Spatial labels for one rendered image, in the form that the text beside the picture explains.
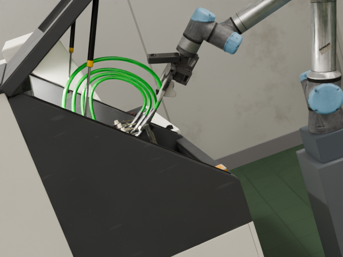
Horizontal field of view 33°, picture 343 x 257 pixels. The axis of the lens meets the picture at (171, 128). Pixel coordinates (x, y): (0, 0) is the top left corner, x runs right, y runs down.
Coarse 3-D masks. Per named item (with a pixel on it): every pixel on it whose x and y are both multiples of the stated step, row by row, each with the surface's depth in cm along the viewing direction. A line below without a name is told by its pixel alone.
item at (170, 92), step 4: (164, 80) 205; (172, 84) 205; (168, 88) 205; (172, 88) 205; (160, 92) 205; (164, 92) 204; (168, 92) 206; (172, 92) 206; (160, 96) 205; (168, 96) 206; (172, 96) 206
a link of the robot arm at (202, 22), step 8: (200, 8) 196; (192, 16) 197; (200, 16) 194; (208, 16) 194; (192, 24) 196; (200, 24) 195; (208, 24) 196; (184, 32) 199; (192, 32) 196; (200, 32) 196; (208, 32) 196; (192, 40) 197; (200, 40) 198
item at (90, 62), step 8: (96, 0) 165; (96, 8) 165; (96, 16) 166; (96, 24) 167; (88, 48) 168; (88, 56) 168; (88, 64) 169; (88, 72) 170; (88, 80) 170; (88, 88) 171
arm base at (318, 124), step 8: (312, 112) 215; (336, 112) 212; (312, 120) 216; (320, 120) 214; (328, 120) 212; (336, 120) 212; (312, 128) 216; (320, 128) 213; (328, 128) 212; (336, 128) 212
